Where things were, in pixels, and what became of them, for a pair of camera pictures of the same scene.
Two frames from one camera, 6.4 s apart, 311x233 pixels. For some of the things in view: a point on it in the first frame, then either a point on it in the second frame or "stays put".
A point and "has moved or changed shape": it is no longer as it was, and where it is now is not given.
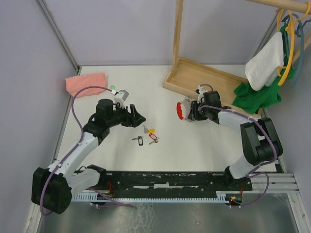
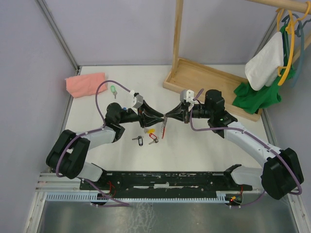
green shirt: (250, 101) stays put
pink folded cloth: (76, 83) stays put
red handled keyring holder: (183, 108) has moved or changed shape
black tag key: (140, 140) stays put
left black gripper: (131, 121) to (145, 112)
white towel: (262, 69) stays put
